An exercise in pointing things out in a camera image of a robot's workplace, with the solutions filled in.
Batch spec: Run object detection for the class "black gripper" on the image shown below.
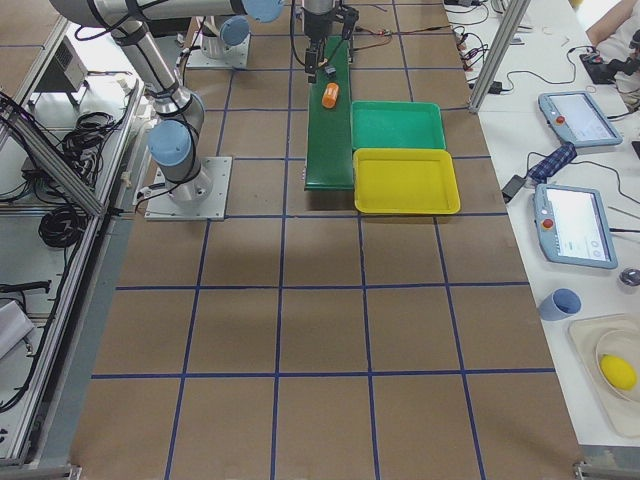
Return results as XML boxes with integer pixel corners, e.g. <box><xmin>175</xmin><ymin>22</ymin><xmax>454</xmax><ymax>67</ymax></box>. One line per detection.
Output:
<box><xmin>302</xmin><ymin>0</ymin><xmax>359</xmax><ymax>84</ymax></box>

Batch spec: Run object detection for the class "orange cylinder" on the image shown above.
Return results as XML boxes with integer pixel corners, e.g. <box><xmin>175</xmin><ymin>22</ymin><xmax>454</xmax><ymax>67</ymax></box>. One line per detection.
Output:
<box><xmin>321</xmin><ymin>82</ymin><xmax>340</xmax><ymax>109</ymax></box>

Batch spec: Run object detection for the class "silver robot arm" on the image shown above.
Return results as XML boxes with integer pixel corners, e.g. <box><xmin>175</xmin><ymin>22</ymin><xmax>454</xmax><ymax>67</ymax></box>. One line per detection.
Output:
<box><xmin>200</xmin><ymin>1</ymin><xmax>359</xmax><ymax>84</ymax></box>
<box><xmin>51</xmin><ymin>1</ymin><xmax>283</xmax><ymax>201</ymax></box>

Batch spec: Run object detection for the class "green plastic tray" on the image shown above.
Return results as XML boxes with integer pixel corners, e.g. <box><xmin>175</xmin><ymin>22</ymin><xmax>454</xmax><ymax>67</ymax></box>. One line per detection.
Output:
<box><xmin>351</xmin><ymin>100</ymin><xmax>446</xmax><ymax>150</ymax></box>

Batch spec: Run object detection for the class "green conveyor belt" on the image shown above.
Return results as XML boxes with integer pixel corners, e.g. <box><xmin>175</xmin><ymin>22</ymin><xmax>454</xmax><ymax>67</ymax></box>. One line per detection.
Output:
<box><xmin>305</xmin><ymin>36</ymin><xmax>354</xmax><ymax>190</ymax></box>

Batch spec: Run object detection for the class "yellow plastic tray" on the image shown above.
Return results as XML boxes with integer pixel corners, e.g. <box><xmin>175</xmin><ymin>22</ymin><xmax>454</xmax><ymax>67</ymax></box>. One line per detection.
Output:
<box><xmin>353</xmin><ymin>148</ymin><xmax>461</xmax><ymax>215</ymax></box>

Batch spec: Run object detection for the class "black power adapter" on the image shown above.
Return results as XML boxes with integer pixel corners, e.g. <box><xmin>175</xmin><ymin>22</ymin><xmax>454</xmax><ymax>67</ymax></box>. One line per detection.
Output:
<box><xmin>501</xmin><ymin>175</ymin><xmax>526</xmax><ymax>204</ymax></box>

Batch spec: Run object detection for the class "far teach pendant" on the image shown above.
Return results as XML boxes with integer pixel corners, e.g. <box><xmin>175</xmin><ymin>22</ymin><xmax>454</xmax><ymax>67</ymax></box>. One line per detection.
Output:
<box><xmin>538</xmin><ymin>91</ymin><xmax>623</xmax><ymax>148</ymax></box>

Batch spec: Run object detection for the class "teach pendant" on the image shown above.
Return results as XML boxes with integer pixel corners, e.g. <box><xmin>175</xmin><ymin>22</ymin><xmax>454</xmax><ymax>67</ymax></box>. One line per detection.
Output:
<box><xmin>538</xmin><ymin>91</ymin><xmax>623</xmax><ymax>148</ymax></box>
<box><xmin>533</xmin><ymin>184</ymin><xmax>618</xmax><ymax>270</ymax></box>

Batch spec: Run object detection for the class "grey control box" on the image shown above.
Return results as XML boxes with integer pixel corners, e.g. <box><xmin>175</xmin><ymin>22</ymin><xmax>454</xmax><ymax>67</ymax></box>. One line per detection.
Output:
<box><xmin>35</xmin><ymin>36</ymin><xmax>88</xmax><ymax>107</ymax></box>

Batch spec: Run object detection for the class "near teach pendant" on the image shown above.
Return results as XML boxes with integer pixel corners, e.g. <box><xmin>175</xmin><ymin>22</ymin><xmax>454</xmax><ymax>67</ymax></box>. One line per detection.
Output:
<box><xmin>533</xmin><ymin>184</ymin><xmax>618</xmax><ymax>270</ymax></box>

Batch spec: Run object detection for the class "blue cup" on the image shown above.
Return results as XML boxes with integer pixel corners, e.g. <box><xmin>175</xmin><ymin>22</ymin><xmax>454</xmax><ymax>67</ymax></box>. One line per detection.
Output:
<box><xmin>538</xmin><ymin>288</ymin><xmax>582</xmax><ymax>321</ymax></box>

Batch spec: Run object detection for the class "beige tray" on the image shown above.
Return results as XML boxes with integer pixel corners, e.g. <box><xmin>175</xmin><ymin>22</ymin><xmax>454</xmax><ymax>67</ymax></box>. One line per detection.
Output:
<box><xmin>569</xmin><ymin>313</ymin><xmax>639</xmax><ymax>438</ymax></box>

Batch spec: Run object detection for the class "white bowl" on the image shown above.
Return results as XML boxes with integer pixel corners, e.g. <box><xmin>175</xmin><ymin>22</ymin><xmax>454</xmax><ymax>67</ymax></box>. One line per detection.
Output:
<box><xmin>595</xmin><ymin>329</ymin><xmax>639</xmax><ymax>404</ymax></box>

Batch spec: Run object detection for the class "yellow lemon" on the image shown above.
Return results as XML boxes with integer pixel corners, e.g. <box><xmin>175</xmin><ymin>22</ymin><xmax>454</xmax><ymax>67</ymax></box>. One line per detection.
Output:
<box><xmin>599</xmin><ymin>354</ymin><xmax>637</xmax><ymax>391</ymax></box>

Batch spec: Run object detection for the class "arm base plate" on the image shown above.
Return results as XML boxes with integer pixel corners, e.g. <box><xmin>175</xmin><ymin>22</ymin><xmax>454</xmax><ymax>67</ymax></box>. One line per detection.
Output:
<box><xmin>186</xmin><ymin>34</ymin><xmax>251</xmax><ymax>70</ymax></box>
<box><xmin>144</xmin><ymin>156</ymin><xmax>232</xmax><ymax>221</ymax></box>

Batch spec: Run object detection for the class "aluminium frame post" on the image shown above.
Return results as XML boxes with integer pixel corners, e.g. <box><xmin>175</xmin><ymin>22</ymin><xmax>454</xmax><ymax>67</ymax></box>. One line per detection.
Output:
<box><xmin>469</xmin><ymin>0</ymin><xmax>530</xmax><ymax>114</ymax></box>

